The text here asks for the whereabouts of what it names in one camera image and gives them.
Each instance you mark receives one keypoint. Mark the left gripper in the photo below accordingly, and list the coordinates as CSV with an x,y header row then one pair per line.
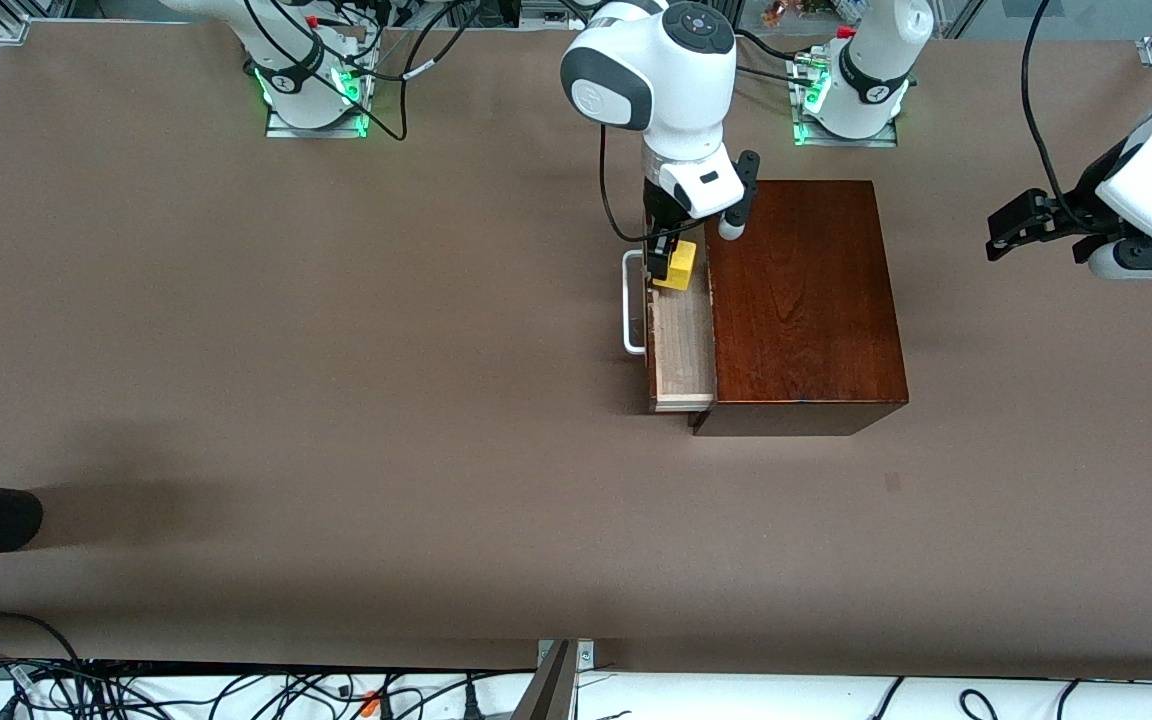
x,y
1086,204

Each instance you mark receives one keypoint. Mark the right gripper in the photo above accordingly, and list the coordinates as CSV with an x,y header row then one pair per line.
x,y
660,213

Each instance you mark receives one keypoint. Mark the yellow cube block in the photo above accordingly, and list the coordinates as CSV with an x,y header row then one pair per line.
x,y
684,268

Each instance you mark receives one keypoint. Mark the wooden drawer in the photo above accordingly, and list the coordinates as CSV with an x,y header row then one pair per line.
x,y
681,345

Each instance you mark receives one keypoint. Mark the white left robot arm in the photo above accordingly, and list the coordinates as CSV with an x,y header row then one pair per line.
x,y
871,60

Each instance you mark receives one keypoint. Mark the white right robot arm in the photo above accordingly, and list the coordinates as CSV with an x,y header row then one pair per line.
x,y
656,70

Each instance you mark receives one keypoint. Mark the dark wooden drawer cabinet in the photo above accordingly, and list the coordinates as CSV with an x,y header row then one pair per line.
x,y
806,300

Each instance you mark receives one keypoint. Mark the dark diagonal bar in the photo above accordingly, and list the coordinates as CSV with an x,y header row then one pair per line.
x,y
546,695

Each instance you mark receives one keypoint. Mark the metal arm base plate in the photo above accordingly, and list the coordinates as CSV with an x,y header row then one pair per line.
x,y
316,132
846,142

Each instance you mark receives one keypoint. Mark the metal table edge bracket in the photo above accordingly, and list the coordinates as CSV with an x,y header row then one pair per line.
x,y
586,655

